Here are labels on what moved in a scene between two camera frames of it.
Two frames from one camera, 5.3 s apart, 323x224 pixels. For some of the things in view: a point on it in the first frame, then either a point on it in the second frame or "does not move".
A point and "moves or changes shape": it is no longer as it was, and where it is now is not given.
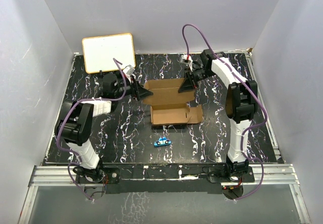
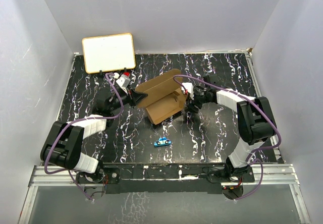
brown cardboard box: x=169 y=106 moves or changes shape
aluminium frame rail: x=265 y=175 does not move
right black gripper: x=187 y=84 to x=195 y=109
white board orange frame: x=99 y=52 does not move
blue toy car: x=162 y=141 does not move
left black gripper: x=138 y=91 to x=133 y=97
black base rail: x=144 y=179 does not move
